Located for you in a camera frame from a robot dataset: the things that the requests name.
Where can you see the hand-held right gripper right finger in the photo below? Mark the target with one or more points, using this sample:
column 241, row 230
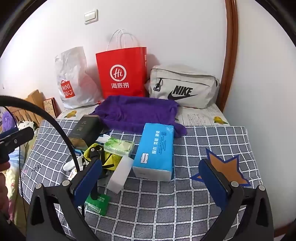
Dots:
column 212, row 185

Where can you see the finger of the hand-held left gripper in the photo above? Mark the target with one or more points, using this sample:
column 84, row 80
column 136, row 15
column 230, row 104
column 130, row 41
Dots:
column 18, row 139

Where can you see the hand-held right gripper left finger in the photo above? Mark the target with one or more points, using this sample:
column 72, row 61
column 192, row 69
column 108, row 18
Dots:
column 89, row 183

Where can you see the small green sachet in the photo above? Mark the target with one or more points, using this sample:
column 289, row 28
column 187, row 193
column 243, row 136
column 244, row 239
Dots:
column 99, row 205

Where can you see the white sock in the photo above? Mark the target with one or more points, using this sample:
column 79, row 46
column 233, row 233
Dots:
column 69, row 165

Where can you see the white sponge block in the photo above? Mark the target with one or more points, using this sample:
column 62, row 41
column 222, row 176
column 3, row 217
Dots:
column 120, row 172

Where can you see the white tissue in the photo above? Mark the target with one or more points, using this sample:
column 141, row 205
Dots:
column 103, row 138

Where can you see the green tissue packet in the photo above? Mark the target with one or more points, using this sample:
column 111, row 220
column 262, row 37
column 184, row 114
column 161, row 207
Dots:
column 119, row 146

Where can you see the person's left hand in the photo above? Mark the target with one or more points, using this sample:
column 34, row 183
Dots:
column 2, row 192

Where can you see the floral bedding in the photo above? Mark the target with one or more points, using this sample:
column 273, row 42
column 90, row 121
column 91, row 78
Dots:
column 25, row 139

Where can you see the purple plush toy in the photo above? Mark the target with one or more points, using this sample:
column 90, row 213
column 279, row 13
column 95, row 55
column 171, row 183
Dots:
column 5, row 120

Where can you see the brown cardboard box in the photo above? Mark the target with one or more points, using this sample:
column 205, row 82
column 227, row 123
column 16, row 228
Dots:
column 34, row 102

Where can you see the patterned gift box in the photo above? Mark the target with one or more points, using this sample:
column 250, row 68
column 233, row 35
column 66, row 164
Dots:
column 52, row 107

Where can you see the grey checked blanket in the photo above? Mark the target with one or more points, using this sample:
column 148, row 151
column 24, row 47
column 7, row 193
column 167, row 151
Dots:
column 166, row 204

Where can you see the dark green tea box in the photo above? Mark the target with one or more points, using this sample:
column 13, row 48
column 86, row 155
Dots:
column 86, row 131

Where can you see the blue tissue pack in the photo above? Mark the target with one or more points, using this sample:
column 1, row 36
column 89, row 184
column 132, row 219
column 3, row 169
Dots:
column 155, row 150

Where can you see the fruit print bed sheet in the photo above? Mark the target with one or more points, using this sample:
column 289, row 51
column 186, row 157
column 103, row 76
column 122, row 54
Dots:
column 201, row 115

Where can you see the white plastic shopping bag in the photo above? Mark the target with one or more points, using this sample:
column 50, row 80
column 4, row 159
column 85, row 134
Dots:
column 74, row 76

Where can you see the purple towel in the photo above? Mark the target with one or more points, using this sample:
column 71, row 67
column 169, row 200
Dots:
column 136, row 113

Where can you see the beige zip pouch bag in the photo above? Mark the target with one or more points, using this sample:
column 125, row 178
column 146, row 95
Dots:
column 185, row 85

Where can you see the red paper bag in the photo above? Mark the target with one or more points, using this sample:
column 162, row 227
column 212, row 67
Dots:
column 121, row 74

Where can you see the brown wooden door frame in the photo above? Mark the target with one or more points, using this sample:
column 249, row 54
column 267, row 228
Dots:
column 230, row 58

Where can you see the white wall switch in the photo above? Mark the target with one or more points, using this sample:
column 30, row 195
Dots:
column 91, row 16

